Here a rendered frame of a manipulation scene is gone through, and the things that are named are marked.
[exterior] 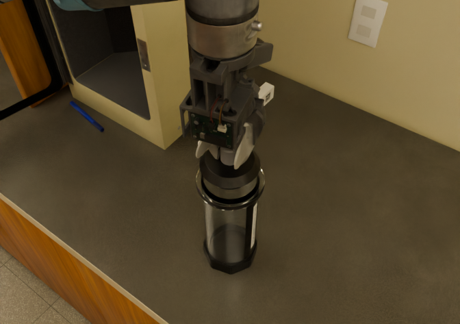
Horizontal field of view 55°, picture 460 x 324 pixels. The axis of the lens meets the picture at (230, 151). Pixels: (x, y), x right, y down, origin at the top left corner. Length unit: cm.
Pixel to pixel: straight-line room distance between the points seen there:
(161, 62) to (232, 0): 49
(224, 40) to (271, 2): 75
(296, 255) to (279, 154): 26
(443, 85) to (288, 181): 41
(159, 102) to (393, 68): 55
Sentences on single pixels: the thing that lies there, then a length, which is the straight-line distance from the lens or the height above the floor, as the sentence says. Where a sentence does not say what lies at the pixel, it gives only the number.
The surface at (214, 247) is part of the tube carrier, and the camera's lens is 80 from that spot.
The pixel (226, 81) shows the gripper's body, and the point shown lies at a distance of 48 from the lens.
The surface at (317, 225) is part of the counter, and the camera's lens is 93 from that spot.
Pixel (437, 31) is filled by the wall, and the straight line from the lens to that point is 105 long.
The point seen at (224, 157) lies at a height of 123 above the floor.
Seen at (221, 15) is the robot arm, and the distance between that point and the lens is 44.
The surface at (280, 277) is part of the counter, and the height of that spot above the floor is 94.
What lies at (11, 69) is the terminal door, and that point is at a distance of 111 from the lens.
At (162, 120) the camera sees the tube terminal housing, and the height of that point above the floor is 103.
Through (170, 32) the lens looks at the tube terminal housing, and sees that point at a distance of 90.
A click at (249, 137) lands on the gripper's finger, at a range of 59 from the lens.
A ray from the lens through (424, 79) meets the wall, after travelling 111.
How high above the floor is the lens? 170
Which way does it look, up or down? 48 degrees down
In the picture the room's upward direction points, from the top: straight up
